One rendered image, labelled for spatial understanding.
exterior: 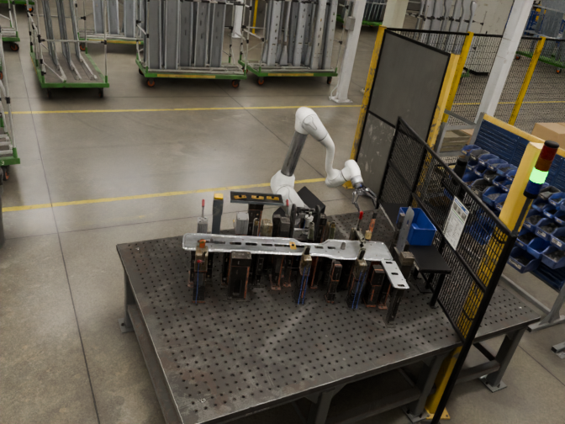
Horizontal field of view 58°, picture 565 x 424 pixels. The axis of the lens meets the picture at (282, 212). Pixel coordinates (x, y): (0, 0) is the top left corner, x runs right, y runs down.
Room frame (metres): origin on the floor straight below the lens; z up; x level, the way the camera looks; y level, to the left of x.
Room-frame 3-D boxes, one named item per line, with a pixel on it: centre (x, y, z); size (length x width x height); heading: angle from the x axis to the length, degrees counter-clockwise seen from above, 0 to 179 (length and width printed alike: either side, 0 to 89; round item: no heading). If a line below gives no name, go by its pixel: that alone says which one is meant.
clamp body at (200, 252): (2.53, 0.44, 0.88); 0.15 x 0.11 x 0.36; 12
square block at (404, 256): (2.85, -0.85, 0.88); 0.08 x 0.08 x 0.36; 12
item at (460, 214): (2.93, -1.12, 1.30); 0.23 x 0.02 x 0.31; 12
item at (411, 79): (5.53, -1.10, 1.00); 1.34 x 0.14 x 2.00; 31
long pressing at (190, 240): (2.82, -0.08, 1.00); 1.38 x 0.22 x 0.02; 102
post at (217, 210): (3.06, 0.45, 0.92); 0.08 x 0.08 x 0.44; 12
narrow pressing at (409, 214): (2.96, -0.82, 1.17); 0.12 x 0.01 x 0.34; 12
